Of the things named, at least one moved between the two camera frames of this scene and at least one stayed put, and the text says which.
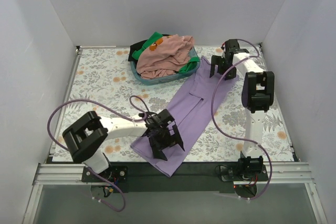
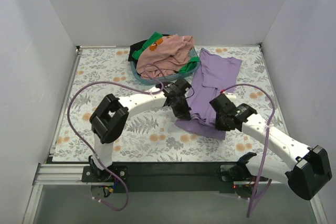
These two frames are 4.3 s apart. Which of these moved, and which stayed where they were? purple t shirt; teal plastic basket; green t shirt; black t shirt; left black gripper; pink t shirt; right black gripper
Moved: purple t shirt; right black gripper; left black gripper
Stayed: teal plastic basket; green t shirt; black t shirt; pink t shirt
